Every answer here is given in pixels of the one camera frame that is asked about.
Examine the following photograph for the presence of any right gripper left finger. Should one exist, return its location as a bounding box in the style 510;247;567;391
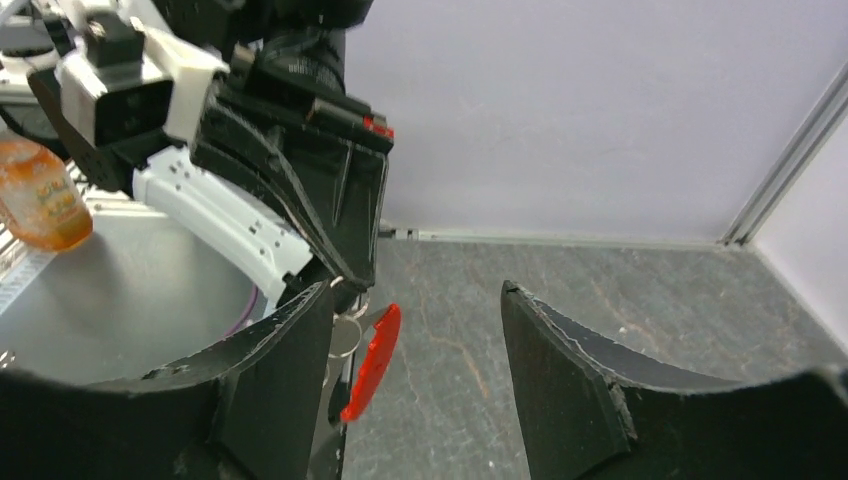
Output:
1;282;333;479

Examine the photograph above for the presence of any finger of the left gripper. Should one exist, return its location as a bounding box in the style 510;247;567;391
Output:
191;105;352;281
291;137;388;292

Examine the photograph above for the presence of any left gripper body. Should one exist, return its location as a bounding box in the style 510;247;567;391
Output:
192;26;396;286

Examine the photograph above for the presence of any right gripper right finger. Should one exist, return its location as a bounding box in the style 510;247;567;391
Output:
501;281;847;479

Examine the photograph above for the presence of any red key tag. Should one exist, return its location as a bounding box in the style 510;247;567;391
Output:
340;304;402;423

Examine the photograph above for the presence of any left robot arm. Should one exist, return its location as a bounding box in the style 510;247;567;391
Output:
1;1;394;311

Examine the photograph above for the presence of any orange liquid plastic bottle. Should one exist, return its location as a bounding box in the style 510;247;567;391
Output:
1;129;93;252

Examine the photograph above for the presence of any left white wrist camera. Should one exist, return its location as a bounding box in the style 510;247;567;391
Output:
28;1;229;193

